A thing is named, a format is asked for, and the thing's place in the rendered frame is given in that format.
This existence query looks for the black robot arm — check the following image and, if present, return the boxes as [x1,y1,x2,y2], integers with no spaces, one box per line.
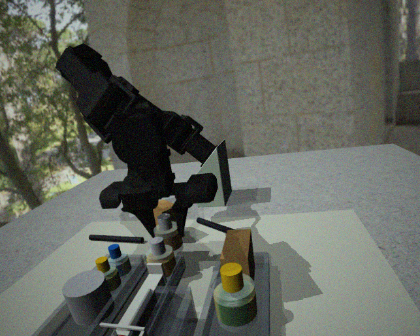
[55,43,218,212]

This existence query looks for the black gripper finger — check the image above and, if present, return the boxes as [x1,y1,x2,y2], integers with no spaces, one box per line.
[171,201,193,238]
[129,209,156,238]

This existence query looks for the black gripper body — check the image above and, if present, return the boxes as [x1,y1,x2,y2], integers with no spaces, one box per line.
[99,146,218,209]

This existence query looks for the green jar with yellow lid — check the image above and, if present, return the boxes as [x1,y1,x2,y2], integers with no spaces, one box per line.
[212,263,258,333]

